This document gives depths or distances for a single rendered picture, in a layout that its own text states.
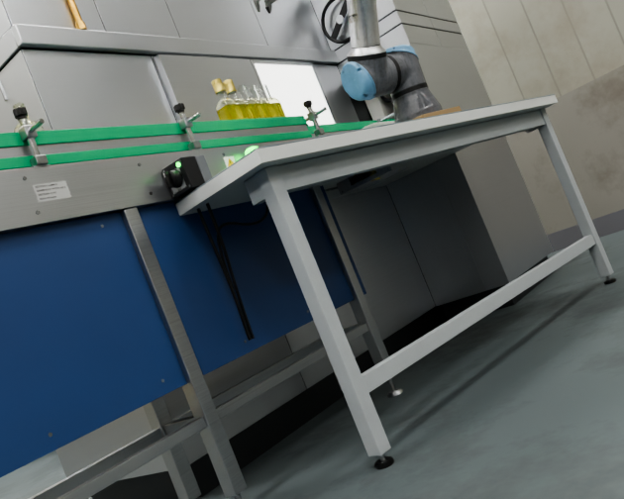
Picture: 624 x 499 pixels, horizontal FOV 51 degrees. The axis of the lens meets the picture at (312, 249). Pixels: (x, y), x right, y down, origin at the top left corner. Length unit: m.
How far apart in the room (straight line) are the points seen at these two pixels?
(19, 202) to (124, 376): 0.41
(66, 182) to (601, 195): 3.47
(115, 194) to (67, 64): 0.64
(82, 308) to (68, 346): 0.09
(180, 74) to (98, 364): 1.19
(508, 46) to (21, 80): 3.23
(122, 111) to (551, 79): 2.97
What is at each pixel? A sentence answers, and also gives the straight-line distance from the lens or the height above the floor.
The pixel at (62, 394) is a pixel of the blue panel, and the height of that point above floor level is 0.42.
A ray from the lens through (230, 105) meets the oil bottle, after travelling 2.17.
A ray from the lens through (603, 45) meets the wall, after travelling 4.31.
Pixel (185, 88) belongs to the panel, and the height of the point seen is 1.20.
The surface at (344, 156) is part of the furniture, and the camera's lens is 1.66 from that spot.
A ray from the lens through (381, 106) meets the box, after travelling 3.23.
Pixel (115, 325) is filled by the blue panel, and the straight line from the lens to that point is 1.47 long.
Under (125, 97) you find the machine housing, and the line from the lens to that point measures 2.15.
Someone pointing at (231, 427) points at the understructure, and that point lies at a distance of 1.99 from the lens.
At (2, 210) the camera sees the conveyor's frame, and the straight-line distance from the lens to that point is 1.41.
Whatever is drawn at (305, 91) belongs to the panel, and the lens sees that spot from 2.83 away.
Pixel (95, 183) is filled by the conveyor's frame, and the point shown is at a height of 0.82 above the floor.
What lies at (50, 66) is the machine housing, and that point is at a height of 1.28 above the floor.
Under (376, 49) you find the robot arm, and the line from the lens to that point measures 1.97.
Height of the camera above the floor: 0.45
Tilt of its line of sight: 2 degrees up
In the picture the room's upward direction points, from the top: 22 degrees counter-clockwise
